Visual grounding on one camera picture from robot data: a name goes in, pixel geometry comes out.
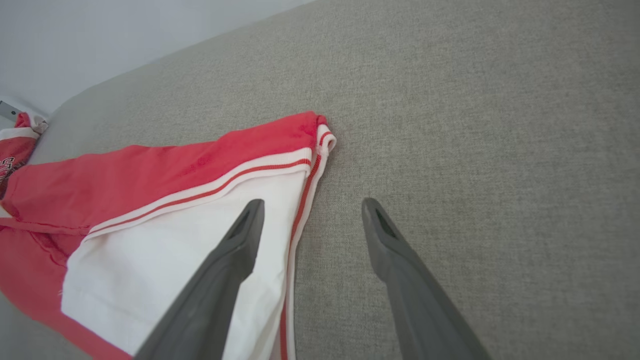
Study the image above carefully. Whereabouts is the red basketball jersey white trim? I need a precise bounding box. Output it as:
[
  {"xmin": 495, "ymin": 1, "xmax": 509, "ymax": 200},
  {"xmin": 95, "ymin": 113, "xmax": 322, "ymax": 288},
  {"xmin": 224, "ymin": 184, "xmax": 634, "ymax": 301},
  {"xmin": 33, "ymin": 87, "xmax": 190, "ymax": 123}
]
[{"xmin": 0, "ymin": 111, "xmax": 337, "ymax": 360}]

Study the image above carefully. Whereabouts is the grey fabric sofa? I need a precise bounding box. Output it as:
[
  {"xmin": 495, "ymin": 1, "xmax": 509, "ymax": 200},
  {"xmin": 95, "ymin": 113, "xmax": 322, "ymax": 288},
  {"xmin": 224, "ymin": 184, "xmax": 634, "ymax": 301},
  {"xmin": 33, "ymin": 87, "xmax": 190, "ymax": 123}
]
[{"xmin": 0, "ymin": 0, "xmax": 640, "ymax": 360}]

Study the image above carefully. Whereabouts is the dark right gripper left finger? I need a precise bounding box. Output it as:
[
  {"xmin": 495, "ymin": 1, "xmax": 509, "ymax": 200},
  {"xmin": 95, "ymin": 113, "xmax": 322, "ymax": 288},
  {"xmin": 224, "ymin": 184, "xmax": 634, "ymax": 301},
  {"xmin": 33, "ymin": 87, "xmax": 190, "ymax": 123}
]
[{"xmin": 135, "ymin": 198, "xmax": 266, "ymax": 360}]

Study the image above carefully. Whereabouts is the red basketball shorts white stripe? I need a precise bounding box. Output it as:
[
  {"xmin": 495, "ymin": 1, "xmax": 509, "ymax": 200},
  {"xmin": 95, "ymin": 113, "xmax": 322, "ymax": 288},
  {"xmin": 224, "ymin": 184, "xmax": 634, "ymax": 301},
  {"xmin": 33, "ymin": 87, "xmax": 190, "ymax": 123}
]
[{"xmin": 0, "ymin": 112, "xmax": 49, "ymax": 200}]

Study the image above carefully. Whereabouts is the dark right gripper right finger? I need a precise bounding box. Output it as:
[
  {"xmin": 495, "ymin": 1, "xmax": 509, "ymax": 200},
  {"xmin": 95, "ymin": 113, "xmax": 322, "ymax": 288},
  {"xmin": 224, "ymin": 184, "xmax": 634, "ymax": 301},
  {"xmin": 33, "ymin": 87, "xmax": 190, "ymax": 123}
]
[{"xmin": 361, "ymin": 197, "xmax": 493, "ymax": 360}]

